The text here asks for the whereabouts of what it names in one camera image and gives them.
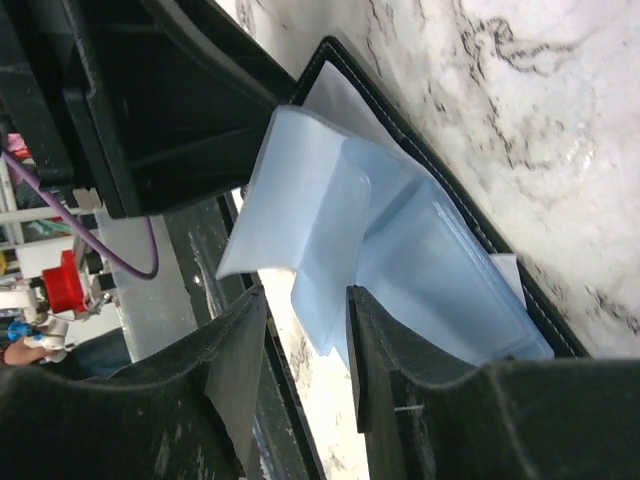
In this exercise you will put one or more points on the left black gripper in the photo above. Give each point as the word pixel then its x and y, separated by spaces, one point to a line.
pixel 177 98

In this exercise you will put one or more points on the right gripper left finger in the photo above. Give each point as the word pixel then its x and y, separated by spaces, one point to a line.
pixel 186 412

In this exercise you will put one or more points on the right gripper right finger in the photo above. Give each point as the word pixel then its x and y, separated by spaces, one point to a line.
pixel 426 414

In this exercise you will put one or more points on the black leather card holder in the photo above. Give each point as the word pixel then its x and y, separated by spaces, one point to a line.
pixel 345 192

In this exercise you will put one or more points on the red emergency stop button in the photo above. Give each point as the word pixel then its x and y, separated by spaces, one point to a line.
pixel 63 286

